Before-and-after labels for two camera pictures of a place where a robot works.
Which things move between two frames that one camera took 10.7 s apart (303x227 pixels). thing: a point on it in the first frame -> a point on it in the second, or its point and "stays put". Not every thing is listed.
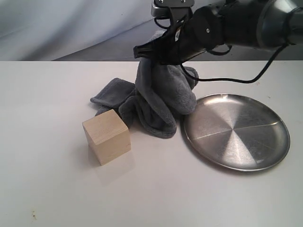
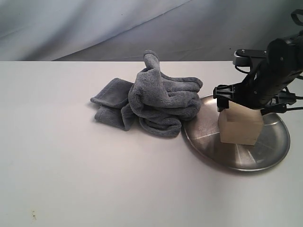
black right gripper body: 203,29 -> 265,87
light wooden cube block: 107,136 -> 239,124
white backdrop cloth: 98,30 stays put
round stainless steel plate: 237,132 stays put
